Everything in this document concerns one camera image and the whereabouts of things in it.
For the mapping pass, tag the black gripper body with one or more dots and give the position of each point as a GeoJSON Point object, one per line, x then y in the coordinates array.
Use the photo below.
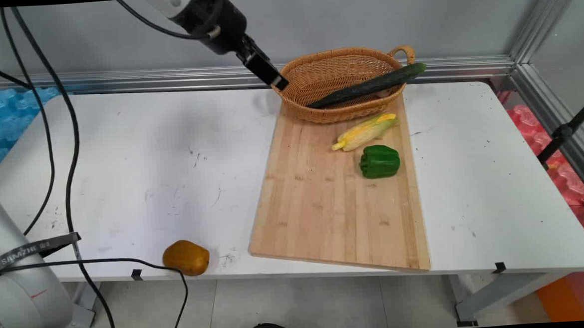
{"type": "Point", "coordinates": [214, 23]}

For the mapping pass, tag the woven wicker basket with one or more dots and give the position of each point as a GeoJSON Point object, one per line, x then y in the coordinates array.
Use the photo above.
{"type": "Point", "coordinates": [317, 77]}

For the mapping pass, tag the dark green cucumber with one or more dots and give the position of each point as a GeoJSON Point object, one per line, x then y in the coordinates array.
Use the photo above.
{"type": "Point", "coordinates": [368, 86]}

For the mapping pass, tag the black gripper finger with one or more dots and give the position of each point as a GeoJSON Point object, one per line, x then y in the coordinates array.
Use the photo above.
{"type": "Point", "coordinates": [264, 59]}
{"type": "Point", "coordinates": [262, 71]}

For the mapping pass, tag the yellow corn cob with husk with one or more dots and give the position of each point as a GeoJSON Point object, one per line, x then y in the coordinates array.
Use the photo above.
{"type": "Point", "coordinates": [365, 132]}

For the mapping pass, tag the black table edge clip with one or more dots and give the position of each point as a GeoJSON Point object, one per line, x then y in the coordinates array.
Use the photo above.
{"type": "Point", "coordinates": [499, 267]}
{"type": "Point", "coordinates": [137, 274]}

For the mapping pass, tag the white garlic bulb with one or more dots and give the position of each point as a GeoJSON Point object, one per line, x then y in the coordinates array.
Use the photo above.
{"type": "Point", "coordinates": [384, 94]}

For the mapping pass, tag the green bell pepper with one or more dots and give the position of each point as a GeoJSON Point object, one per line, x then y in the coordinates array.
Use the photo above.
{"type": "Point", "coordinates": [379, 162]}

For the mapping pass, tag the long aluminium frame rail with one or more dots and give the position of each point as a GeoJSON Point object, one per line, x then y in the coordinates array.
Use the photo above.
{"type": "Point", "coordinates": [167, 80]}

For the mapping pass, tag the brown potato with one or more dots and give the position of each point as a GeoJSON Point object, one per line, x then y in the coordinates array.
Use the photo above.
{"type": "Point", "coordinates": [187, 258]}

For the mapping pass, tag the bamboo cutting board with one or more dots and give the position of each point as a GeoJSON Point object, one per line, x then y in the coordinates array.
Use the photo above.
{"type": "Point", "coordinates": [324, 207]}

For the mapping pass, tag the aluminium frame post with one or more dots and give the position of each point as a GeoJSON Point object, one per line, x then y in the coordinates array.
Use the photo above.
{"type": "Point", "coordinates": [544, 21]}

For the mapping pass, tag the blue bubble foam sheet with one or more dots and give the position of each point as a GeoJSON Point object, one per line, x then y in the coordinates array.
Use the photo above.
{"type": "Point", "coordinates": [10, 124]}

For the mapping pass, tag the short aluminium frame rail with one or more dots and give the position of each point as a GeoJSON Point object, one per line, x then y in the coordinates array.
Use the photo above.
{"type": "Point", "coordinates": [554, 115]}

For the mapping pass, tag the red bubble foam sheet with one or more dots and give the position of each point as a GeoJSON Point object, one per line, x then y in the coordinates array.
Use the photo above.
{"type": "Point", "coordinates": [570, 179]}

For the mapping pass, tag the black tripod stand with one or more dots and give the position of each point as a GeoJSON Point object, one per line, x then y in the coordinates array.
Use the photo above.
{"type": "Point", "coordinates": [563, 132]}

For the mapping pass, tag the grey table leg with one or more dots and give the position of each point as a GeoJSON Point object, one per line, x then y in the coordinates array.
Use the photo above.
{"type": "Point", "coordinates": [85, 302]}
{"type": "Point", "coordinates": [504, 295]}

